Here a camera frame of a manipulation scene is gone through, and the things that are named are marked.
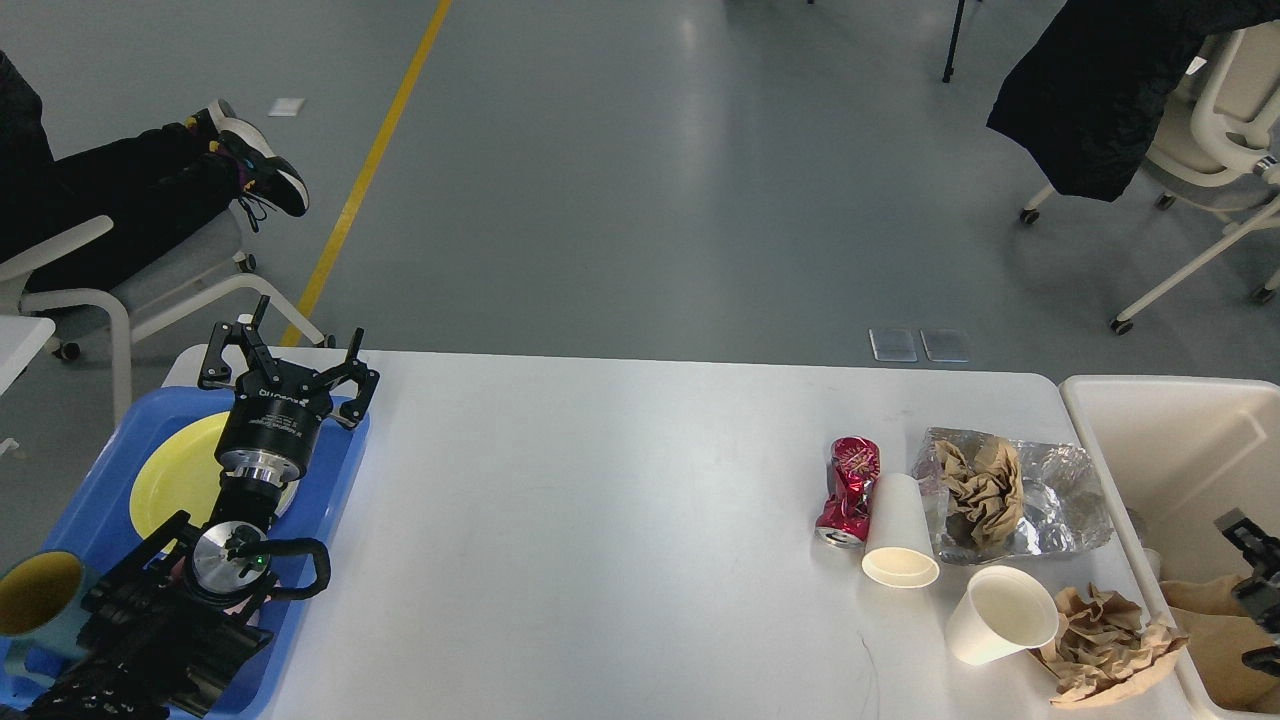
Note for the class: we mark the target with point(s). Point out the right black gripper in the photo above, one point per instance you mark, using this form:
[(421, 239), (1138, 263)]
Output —
[(1258, 594)]

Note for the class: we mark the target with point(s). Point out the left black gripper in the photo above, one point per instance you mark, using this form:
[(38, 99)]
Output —
[(275, 430)]

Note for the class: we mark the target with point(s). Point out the yellow plastic plate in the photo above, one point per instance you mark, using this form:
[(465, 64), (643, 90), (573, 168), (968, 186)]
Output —
[(182, 474)]

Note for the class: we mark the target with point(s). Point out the clear bag with brown paper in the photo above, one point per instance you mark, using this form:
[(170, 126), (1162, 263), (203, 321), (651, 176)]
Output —
[(990, 498)]

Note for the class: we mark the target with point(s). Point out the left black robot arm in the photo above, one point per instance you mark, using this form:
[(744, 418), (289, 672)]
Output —
[(169, 626)]

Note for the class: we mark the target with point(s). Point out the pale green plate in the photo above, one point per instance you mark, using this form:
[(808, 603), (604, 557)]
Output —
[(287, 490)]

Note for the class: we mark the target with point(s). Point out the grey office chair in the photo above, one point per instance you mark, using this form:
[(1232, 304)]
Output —
[(207, 266)]

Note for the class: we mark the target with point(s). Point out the crumpled brown paper ball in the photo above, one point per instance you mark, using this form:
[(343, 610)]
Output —
[(1104, 651)]

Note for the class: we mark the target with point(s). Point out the white plastic bin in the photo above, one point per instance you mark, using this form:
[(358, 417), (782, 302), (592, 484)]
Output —
[(1174, 454)]

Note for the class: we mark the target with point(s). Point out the person in black clothes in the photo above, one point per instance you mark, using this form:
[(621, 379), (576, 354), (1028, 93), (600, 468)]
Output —
[(157, 188)]

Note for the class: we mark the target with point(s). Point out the white paper cup upright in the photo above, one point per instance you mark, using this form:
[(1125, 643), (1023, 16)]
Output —
[(1003, 611)]

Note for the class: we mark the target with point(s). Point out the white side table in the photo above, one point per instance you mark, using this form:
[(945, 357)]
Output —
[(22, 337)]

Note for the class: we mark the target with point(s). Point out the teal mug yellow inside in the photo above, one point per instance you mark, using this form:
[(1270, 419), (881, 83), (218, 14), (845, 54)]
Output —
[(42, 614)]

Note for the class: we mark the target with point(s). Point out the white paper cup lying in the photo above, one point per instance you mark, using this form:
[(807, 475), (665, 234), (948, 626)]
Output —
[(899, 551)]

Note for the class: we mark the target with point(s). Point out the right floor plate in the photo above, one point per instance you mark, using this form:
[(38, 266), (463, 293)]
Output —
[(945, 345)]

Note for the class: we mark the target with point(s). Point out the floor plate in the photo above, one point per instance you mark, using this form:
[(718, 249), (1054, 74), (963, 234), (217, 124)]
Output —
[(893, 345), (945, 345)]

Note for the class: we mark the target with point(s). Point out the red crumpled snack wrapper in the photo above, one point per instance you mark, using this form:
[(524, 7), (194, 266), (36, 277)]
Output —
[(854, 466)]

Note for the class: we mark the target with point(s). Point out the left floor plate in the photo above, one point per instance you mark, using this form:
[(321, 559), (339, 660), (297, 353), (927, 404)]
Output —
[(893, 345)]

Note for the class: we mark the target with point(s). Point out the black jacket on chair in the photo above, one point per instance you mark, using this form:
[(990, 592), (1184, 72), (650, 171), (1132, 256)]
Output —
[(1086, 100)]

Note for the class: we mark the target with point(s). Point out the black stand leg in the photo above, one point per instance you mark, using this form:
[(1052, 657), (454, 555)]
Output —
[(949, 68)]

